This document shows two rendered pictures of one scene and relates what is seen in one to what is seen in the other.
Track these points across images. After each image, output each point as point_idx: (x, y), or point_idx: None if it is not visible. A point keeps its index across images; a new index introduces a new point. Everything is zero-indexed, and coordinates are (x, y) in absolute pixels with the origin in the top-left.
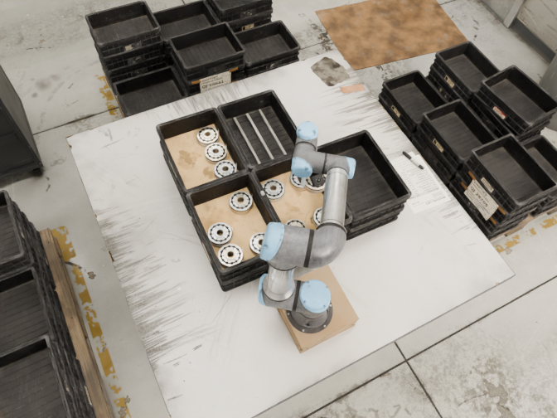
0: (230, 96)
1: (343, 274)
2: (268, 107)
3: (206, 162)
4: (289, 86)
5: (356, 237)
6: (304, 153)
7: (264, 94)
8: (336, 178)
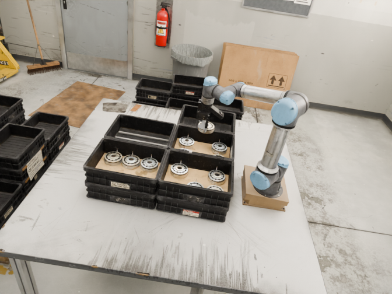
0: (80, 145)
1: None
2: (120, 128)
3: (131, 170)
4: (105, 123)
5: None
6: (224, 88)
7: (118, 118)
8: (252, 86)
